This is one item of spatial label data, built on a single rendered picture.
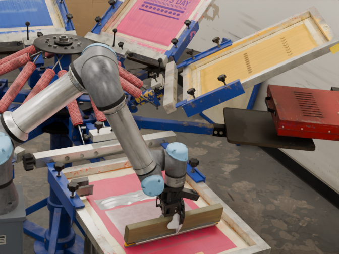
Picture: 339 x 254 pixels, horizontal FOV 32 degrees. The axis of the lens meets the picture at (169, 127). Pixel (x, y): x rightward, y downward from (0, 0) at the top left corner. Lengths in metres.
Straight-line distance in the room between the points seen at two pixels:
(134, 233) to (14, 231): 0.44
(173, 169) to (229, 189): 2.37
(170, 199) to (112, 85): 0.57
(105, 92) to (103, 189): 0.83
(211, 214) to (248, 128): 0.97
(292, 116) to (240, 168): 1.73
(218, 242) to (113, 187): 0.53
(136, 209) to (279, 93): 1.23
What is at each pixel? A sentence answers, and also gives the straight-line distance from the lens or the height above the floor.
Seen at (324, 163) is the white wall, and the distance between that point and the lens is 4.52.
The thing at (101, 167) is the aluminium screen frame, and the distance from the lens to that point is 2.62.
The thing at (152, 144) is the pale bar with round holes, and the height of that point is 1.01.
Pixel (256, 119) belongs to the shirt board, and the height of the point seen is 0.95.
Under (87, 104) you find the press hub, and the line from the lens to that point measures 3.13.
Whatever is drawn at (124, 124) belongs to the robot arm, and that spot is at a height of 1.52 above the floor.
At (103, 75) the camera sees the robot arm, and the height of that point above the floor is 1.66.
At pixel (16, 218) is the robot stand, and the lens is 1.95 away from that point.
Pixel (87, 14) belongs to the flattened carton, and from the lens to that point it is 6.69.
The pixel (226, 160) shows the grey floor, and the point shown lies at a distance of 4.79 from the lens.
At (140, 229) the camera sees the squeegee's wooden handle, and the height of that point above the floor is 1.04.
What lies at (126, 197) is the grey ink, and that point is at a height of 0.96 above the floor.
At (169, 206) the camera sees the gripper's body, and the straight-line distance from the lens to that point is 2.14.
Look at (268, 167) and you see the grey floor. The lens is 4.81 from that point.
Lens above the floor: 2.34
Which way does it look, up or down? 27 degrees down
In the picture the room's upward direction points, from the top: 6 degrees clockwise
